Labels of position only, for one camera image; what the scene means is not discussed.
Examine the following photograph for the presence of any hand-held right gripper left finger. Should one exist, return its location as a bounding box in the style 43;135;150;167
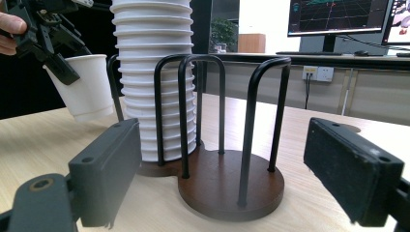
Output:
68;117;143;230

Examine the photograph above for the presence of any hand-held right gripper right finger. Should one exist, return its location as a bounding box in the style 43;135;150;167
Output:
303;117;405;227

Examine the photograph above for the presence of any single white paper cup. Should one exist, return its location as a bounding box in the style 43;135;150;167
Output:
43;53;116;124

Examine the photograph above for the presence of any stack of white paper cups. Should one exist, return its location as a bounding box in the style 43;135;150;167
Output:
109;0;198;163

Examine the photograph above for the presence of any black wire cup rack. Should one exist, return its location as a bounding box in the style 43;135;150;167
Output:
106;53;292;222

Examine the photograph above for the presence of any dark office desk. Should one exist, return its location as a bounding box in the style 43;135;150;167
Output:
209;52;410;116

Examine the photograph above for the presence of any black keyboard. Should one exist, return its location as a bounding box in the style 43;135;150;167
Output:
276;50;343;57

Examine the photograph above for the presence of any monitor with white screen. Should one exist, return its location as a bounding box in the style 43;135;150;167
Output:
381;0;410;46

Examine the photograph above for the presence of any monitor with dark screen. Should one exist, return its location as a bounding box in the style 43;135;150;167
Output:
287;0;393;53

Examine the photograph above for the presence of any brown wooden cabinet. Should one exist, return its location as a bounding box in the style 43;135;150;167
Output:
237;33;267;54

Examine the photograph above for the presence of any green potted plant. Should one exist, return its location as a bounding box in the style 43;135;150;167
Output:
210;17;240;54

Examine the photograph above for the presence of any black power cable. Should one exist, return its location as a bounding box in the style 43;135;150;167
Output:
304;72;312;111

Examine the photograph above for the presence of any white wall socket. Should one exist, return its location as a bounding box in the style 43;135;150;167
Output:
316;66;335;83

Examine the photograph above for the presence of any wall socket with yellow label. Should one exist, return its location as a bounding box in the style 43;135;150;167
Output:
302;65;319;81

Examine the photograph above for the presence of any thin black monitor cable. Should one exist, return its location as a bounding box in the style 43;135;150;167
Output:
335;34;410;51

